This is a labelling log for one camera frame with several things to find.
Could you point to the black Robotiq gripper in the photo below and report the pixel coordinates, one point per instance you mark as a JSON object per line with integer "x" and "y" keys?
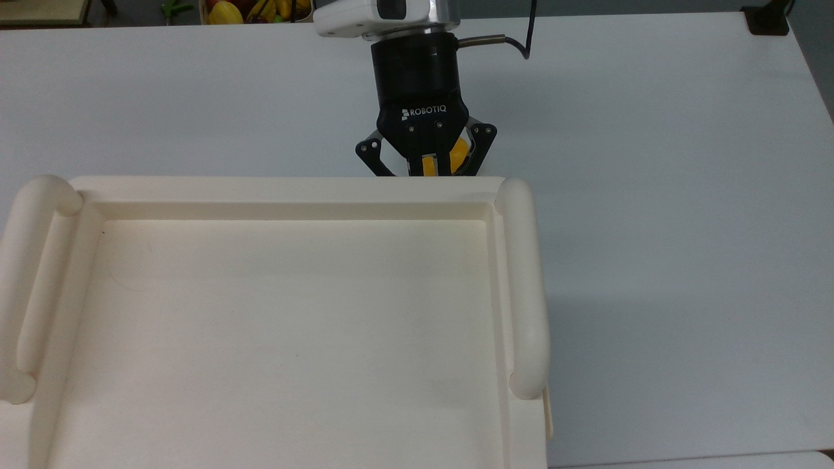
{"x": 417, "y": 85}

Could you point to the green toy vegetable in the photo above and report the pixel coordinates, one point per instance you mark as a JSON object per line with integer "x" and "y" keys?
{"x": 174, "y": 8}

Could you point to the black table clamp block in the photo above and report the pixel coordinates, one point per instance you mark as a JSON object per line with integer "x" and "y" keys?
{"x": 767, "y": 18}

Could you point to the yellow toy banana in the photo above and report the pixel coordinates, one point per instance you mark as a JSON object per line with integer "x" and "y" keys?
{"x": 262, "y": 10}

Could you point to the wooden board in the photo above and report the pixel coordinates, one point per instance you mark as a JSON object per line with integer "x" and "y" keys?
{"x": 42, "y": 10}

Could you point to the yellow toy fruit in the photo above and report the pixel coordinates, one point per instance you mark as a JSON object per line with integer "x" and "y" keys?
{"x": 225, "y": 13}

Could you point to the fruit basket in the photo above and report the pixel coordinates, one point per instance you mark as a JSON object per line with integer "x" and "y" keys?
{"x": 260, "y": 13}

